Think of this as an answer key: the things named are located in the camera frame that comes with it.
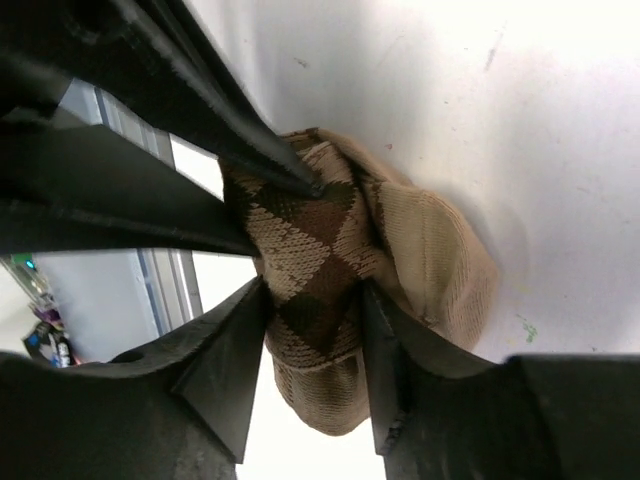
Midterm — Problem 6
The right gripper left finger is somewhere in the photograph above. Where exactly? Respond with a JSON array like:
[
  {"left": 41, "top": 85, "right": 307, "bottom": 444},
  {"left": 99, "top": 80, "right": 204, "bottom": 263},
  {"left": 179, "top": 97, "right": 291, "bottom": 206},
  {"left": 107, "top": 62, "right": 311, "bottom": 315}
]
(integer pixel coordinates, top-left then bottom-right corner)
[{"left": 1, "top": 278, "right": 270, "bottom": 479}]

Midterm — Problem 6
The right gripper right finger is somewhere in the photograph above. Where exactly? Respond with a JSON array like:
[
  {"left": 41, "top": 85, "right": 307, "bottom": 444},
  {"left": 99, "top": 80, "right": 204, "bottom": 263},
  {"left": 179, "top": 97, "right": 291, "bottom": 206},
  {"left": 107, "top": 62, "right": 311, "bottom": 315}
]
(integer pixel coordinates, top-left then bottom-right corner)
[{"left": 362, "top": 282, "right": 639, "bottom": 479}]

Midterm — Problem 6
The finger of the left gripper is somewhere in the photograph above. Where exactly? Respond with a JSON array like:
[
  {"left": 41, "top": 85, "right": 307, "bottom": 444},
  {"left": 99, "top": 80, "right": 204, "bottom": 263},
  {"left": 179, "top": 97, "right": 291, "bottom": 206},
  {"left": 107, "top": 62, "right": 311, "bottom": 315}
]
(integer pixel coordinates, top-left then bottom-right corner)
[
  {"left": 1, "top": 125, "right": 258, "bottom": 256},
  {"left": 1, "top": 1, "right": 323, "bottom": 198}
]

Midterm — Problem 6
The brown argyle sock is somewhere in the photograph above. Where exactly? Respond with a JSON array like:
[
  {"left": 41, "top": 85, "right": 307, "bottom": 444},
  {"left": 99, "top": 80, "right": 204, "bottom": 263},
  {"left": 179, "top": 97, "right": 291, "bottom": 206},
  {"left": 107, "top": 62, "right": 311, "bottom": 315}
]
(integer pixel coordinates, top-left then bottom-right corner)
[{"left": 221, "top": 128, "right": 499, "bottom": 436}]

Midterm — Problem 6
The aluminium rail frame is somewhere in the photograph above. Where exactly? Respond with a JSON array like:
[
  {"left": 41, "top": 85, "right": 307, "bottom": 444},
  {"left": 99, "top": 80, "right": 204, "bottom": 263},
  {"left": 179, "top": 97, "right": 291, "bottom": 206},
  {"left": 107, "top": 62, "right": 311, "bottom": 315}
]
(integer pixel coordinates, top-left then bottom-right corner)
[{"left": 38, "top": 80, "right": 205, "bottom": 361}]

